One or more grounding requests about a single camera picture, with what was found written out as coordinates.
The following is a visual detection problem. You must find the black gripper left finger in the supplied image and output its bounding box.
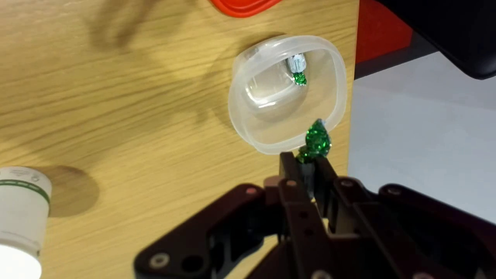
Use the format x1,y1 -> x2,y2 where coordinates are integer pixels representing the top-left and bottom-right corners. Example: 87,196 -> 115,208
133,152 -> 338,279

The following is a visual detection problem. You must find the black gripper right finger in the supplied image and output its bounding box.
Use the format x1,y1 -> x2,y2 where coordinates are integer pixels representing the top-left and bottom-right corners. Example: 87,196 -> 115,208
315,157 -> 496,279

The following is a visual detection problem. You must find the green white candy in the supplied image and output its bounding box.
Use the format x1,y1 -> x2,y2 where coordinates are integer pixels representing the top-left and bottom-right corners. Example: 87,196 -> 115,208
296,118 -> 332,165
285,52 -> 310,87

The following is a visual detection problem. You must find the red plastic lid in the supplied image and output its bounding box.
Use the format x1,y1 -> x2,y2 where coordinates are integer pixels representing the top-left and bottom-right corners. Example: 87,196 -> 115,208
208,0 -> 284,19

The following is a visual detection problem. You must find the clear plastic bowl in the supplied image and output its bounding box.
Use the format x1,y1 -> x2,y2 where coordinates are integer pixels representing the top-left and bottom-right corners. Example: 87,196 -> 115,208
226,35 -> 349,157

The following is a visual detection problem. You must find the black office chair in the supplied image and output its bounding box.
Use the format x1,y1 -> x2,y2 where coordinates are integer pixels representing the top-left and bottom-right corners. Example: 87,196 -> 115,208
378,0 -> 496,81

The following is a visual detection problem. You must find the white paper cup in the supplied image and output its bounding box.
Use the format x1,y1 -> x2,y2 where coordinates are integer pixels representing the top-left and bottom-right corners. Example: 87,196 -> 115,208
0,166 -> 53,279

